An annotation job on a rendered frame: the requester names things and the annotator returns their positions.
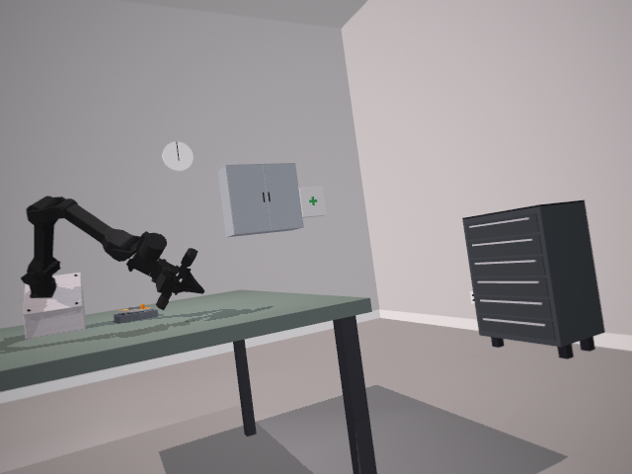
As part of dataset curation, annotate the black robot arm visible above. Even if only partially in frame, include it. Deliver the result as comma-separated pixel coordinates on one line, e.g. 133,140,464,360
21,197,176,298

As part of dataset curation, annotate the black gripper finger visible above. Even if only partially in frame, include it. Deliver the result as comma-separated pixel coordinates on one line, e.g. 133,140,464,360
175,281,203,295
183,269,204,292

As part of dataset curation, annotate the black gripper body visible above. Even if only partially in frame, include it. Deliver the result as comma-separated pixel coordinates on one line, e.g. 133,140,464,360
149,248,198,310

